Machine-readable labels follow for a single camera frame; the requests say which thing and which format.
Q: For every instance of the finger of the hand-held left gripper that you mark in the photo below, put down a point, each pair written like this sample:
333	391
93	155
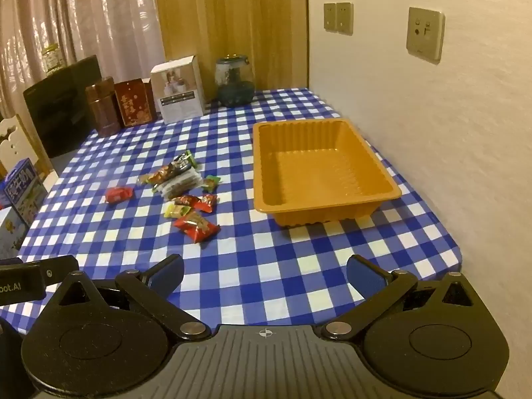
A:
60	269

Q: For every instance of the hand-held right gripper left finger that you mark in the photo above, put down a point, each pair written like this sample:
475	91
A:
166	274

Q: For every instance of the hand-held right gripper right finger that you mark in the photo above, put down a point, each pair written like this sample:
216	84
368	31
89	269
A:
365	276

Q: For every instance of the large red snack packet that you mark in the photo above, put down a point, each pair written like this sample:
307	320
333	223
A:
196	226

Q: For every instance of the yellow green candy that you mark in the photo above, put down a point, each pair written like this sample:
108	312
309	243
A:
175	210

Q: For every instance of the dark red snack packet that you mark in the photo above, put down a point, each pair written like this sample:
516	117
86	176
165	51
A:
183	200

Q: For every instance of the medium red snack packet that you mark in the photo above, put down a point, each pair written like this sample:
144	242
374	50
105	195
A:
206	203

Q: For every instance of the clear packet of dark snack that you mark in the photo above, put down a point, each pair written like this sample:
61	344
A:
183	183

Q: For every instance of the small red snack packet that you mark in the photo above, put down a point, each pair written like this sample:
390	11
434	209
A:
118	194

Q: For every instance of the tan candy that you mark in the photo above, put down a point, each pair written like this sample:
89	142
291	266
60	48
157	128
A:
144	180

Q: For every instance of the orange brown snack packet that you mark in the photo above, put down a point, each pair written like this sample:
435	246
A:
160	174

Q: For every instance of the small green candy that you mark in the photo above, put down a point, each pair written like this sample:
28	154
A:
212	183

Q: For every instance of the orange plastic tray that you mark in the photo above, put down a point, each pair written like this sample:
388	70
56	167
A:
324	174

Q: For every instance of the black green snack packet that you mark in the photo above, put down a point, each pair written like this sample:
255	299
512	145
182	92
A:
183	162

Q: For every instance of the blue white carton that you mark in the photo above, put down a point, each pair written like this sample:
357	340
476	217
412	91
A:
10	232

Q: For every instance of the blue checked tablecloth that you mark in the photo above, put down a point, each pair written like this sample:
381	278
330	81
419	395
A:
249	266

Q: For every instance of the blue printed carton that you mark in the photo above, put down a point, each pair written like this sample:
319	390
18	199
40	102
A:
25	191

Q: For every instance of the white chair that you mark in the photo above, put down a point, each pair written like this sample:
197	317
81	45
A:
16	145

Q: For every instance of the black box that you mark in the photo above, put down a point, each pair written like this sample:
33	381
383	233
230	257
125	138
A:
58	112

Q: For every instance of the brown cylindrical tin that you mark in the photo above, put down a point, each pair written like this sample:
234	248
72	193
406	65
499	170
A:
103	108

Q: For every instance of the red patterned box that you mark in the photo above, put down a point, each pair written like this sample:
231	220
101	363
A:
133	106

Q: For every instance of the white cardboard box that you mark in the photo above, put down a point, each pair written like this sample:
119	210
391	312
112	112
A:
178	91

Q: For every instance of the glass jar with green lid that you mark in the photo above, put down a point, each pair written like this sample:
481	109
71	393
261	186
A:
235	85

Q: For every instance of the jar with yellow label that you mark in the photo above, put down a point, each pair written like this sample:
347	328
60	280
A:
52	60

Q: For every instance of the white sheer curtain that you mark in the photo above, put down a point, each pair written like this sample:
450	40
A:
83	12

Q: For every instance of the wall data outlet panel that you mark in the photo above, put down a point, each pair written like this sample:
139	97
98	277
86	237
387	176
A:
424	33

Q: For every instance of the wall power socket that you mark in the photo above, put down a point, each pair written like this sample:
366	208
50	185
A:
330	17
345	18

